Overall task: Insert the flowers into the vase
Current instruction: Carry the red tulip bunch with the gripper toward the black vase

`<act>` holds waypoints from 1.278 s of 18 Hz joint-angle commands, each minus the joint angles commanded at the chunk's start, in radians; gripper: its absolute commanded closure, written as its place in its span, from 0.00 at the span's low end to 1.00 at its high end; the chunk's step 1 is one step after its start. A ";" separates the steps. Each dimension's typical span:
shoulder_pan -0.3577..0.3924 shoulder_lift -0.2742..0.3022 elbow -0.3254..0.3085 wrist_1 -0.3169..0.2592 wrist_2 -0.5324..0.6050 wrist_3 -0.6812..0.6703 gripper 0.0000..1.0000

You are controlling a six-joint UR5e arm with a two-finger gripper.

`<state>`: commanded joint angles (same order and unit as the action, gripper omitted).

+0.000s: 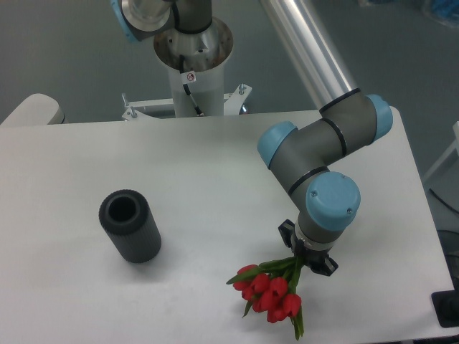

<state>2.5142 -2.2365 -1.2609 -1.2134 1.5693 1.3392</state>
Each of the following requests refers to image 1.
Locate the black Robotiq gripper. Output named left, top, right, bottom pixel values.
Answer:
left=278, top=219, right=339, bottom=276

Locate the red tulip bouquet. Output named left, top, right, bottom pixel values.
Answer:
left=227, top=256, right=305, bottom=340

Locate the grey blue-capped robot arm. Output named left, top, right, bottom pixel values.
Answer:
left=110, top=1, right=393, bottom=276

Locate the dark grey ribbed vase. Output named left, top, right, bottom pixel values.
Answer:
left=98, top=189, right=162, bottom=264

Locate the black device at table edge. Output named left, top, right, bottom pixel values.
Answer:
left=431, top=290, right=458, bottom=328

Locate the blue clear plastic bag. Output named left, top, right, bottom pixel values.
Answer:
left=422, top=0, right=458, bottom=29

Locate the white chair armrest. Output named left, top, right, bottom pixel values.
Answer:
left=1, top=93, right=67, bottom=128

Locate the black floor cable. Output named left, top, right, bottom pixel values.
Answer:
left=429, top=188, right=459, bottom=213

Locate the white metal base frame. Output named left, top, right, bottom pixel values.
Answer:
left=121, top=83, right=252, bottom=121

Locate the white side table frame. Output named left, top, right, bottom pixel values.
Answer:
left=421, top=122, right=458, bottom=186

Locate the black pedestal cable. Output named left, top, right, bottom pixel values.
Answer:
left=178, top=54, right=205, bottom=118

